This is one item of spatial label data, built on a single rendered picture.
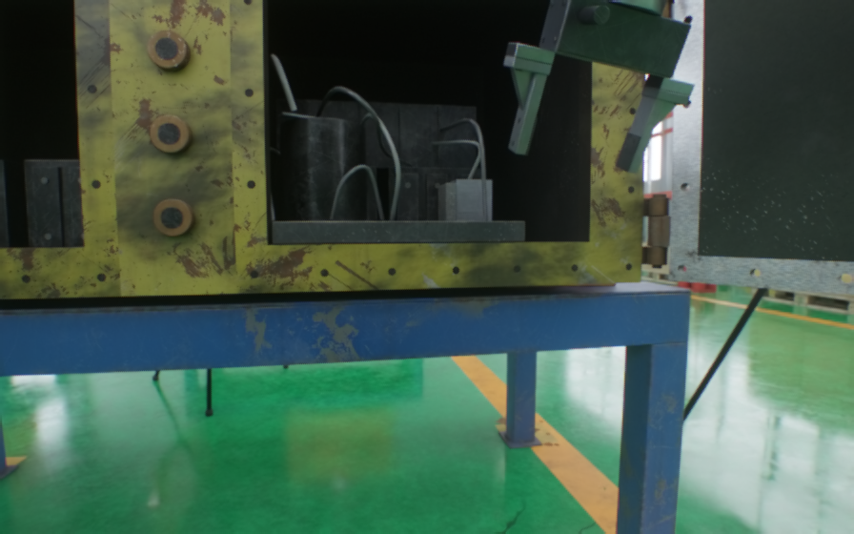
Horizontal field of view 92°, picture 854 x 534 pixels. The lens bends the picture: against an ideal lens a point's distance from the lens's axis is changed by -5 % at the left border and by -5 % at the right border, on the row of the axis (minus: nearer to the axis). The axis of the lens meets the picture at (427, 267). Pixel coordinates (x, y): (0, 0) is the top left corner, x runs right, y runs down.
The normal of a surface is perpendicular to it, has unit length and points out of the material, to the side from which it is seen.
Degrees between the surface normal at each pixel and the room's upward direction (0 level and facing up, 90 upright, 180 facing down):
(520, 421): 90
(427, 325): 90
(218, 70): 90
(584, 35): 114
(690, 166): 90
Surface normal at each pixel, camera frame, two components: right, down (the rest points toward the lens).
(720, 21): -0.77, 0.06
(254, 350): 0.17, 0.08
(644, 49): 0.13, 0.47
